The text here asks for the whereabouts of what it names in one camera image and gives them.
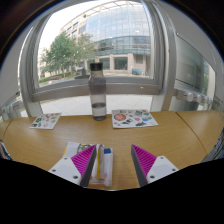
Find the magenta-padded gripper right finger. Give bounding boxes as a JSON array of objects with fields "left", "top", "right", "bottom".
[{"left": 130, "top": 143, "right": 180, "bottom": 188}]

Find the white window handle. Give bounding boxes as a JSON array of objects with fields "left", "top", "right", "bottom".
[{"left": 173, "top": 87, "right": 214, "bottom": 105}]

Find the grey window frame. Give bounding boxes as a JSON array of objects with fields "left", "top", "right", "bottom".
[{"left": 18, "top": 0, "right": 178, "bottom": 118}]

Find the large white sticker sheet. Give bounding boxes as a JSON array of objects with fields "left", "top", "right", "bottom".
[{"left": 111, "top": 108, "right": 160, "bottom": 130}]

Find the small white sticker sheet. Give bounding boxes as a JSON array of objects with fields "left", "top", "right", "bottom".
[{"left": 29, "top": 112, "right": 63, "bottom": 131}]

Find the clear grey water bottle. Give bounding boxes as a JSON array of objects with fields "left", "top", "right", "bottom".
[{"left": 87, "top": 62, "right": 108, "bottom": 122}]

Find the green tree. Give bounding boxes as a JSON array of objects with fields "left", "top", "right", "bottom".
[{"left": 39, "top": 30, "right": 97, "bottom": 80}]

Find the glass office building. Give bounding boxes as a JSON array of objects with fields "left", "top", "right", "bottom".
[{"left": 60, "top": 0, "right": 153, "bottom": 77}]

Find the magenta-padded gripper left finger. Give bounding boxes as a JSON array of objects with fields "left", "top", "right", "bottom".
[{"left": 48, "top": 144, "right": 98, "bottom": 188}]

